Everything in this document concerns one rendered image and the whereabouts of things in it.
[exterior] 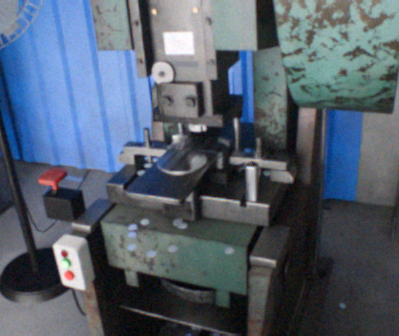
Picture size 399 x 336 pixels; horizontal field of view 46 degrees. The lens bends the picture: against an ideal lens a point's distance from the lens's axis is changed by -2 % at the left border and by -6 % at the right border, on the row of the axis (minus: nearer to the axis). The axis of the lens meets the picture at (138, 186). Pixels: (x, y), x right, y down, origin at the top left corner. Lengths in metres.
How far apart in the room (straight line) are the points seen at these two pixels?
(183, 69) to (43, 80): 1.93
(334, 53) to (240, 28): 0.30
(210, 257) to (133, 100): 1.64
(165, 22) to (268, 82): 0.37
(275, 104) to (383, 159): 1.18
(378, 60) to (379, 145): 1.68
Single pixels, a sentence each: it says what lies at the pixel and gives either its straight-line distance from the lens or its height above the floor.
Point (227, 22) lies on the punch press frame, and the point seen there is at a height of 1.12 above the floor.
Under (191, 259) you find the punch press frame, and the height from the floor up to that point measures 0.58.
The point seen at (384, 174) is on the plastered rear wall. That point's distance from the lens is 2.52.
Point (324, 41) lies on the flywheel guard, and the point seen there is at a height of 1.13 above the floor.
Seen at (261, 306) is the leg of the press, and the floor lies 0.53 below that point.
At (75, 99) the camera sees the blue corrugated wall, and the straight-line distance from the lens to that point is 2.91.
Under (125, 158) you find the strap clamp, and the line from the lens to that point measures 1.39.
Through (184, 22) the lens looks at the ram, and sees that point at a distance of 1.13.
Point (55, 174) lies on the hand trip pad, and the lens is 1.28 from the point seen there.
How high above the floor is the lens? 1.29
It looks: 28 degrees down
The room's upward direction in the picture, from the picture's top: 8 degrees counter-clockwise
